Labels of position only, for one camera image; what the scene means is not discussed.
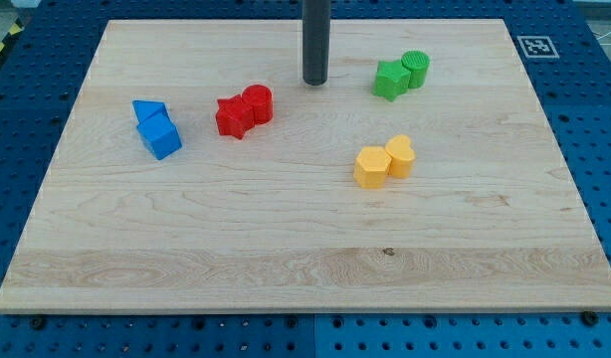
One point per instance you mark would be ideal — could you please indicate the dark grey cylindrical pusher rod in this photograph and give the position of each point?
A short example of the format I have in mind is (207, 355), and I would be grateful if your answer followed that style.
(316, 30)

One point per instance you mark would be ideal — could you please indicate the blue cube block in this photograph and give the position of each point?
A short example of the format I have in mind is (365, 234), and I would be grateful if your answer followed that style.
(159, 135)

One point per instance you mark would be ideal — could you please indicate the red cylinder block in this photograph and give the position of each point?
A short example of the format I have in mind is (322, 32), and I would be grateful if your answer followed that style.
(260, 98)

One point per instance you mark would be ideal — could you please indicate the green star block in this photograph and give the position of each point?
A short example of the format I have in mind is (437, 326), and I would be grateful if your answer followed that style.
(391, 79)

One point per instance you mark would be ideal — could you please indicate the green cylinder block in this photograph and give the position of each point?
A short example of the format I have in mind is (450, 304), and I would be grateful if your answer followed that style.
(417, 63)

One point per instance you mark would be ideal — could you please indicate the red star block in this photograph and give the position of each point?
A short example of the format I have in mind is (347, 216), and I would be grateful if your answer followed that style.
(234, 117)

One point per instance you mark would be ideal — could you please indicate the yellow heart block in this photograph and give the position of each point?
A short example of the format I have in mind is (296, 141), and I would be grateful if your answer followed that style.
(402, 156)

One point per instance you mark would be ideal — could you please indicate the yellow hexagon block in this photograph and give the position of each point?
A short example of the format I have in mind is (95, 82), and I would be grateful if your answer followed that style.
(371, 167)

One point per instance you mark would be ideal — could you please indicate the blue triangle block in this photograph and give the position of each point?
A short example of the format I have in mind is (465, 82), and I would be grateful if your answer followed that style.
(145, 109)

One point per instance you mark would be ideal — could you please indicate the light wooden board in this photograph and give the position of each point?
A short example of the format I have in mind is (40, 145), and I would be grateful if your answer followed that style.
(489, 219)

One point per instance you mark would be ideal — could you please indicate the white fiducial marker tag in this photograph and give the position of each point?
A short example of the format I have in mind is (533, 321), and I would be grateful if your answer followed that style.
(537, 47)

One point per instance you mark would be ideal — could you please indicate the black bolt right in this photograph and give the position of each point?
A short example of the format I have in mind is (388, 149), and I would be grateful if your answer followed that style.
(589, 318)

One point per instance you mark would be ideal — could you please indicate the black bolt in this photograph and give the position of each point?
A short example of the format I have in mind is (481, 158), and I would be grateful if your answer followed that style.
(589, 318)
(38, 322)

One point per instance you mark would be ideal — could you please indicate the black bolt left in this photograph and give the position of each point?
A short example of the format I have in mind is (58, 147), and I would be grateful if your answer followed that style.
(38, 322)

